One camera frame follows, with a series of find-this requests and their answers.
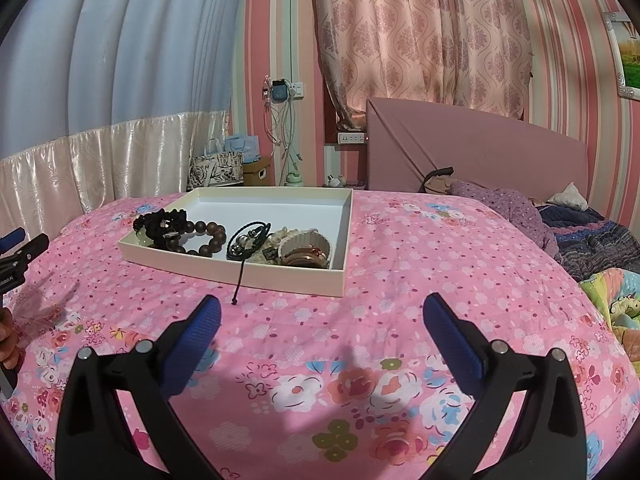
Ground tan bag black strap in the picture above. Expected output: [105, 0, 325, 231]
[419, 167, 457, 195]

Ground person's left hand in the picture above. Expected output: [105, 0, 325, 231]
[0, 306, 26, 372]

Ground pale blue gift bag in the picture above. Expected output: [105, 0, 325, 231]
[223, 134, 260, 164]

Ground colourful cartoon blanket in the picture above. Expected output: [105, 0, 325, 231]
[579, 267, 640, 362]

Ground brown wooden bead bracelet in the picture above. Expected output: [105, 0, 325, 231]
[182, 219, 227, 260]

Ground white hanging cables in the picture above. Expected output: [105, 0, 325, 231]
[263, 76, 304, 182]

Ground black hair claw clip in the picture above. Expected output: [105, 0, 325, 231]
[149, 209, 194, 252]

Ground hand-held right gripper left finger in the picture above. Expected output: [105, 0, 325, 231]
[55, 295, 223, 480]

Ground brown cardboard box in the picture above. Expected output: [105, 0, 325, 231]
[242, 157, 274, 187]

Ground pink patterned window curtain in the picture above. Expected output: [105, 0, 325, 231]
[309, 0, 534, 132]

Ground white strap wrist watch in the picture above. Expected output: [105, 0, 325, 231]
[276, 227, 334, 271]

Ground black white floral gift bag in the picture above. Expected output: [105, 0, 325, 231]
[189, 139, 245, 192]

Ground small white pillow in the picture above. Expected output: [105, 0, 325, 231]
[546, 182, 589, 212]

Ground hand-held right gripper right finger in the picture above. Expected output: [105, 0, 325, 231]
[423, 291, 587, 480]

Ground white cardboard box tray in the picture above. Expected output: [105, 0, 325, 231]
[117, 186, 354, 299]

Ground silver framed picture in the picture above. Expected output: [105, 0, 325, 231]
[601, 9, 640, 99]

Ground pale blue curtain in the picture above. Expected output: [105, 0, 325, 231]
[0, 0, 252, 162]

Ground cream satin curtain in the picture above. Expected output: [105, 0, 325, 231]
[0, 107, 234, 242]

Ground pink floral bedspread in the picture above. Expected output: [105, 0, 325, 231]
[0, 187, 640, 480]

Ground pink headboard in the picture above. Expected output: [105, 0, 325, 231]
[365, 97, 590, 207]

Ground black leather cord bracelet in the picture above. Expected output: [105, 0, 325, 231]
[226, 220, 274, 307]

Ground cream frilly scrunchie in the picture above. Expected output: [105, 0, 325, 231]
[249, 225, 302, 264]

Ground purple dotted cloth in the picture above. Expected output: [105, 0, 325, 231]
[449, 181, 562, 262]

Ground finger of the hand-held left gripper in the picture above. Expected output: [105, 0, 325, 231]
[0, 233, 50, 274]
[0, 227, 27, 254]

